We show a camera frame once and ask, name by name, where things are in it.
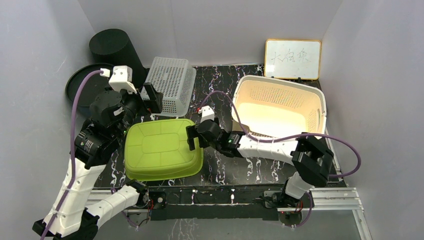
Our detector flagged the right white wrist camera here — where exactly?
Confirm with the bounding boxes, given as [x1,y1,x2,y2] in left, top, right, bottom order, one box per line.
[197,105,215,123]

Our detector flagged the large black plastic bucket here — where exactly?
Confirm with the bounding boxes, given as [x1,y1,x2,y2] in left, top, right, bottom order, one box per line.
[88,28,147,89]

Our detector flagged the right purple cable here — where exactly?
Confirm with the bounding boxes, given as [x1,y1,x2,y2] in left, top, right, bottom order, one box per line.
[198,90,362,229]

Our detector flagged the aluminium frame rail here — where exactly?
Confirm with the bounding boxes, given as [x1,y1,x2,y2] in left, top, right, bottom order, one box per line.
[59,115,373,240]

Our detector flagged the green perforated plastic basket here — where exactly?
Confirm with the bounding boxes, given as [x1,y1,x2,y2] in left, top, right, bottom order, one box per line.
[146,56,197,117]

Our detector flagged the dark blue cylindrical bin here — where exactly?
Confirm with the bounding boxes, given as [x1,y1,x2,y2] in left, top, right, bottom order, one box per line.
[65,62,115,109]

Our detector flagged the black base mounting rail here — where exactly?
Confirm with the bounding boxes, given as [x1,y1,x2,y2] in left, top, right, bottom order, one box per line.
[117,183,316,222]

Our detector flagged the small whiteboard with writing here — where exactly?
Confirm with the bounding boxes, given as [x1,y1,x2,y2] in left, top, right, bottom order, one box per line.
[263,39,322,81]

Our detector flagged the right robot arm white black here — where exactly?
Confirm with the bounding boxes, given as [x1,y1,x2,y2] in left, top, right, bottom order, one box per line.
[186,119,334,209]

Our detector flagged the beige perforated plastic basket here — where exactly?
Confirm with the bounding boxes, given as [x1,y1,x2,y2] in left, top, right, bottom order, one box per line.
[231,75,327,139]

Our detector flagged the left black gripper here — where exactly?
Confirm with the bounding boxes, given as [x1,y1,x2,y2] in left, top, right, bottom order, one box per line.
[114,82,163,139]

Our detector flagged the solid green plastic tub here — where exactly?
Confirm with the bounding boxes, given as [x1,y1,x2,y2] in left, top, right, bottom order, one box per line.
[124,118,204,182]

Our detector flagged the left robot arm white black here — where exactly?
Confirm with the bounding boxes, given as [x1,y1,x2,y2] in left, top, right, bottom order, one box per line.
[32,82,163,240]

